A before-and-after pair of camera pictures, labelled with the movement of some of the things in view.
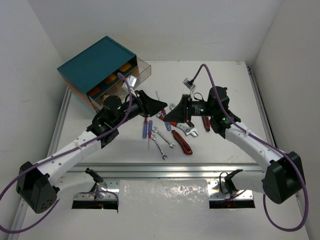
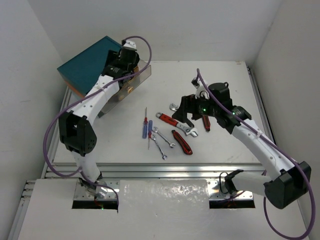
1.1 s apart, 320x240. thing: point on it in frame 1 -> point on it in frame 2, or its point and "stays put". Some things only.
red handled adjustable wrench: [184, 127] stays put
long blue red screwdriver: [150, 130] -> [145, 126]
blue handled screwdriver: [145, 128] stays put
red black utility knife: [207, 123] stays put
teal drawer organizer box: [92, 69] stays put
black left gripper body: [142, 102] -> [132, 58]
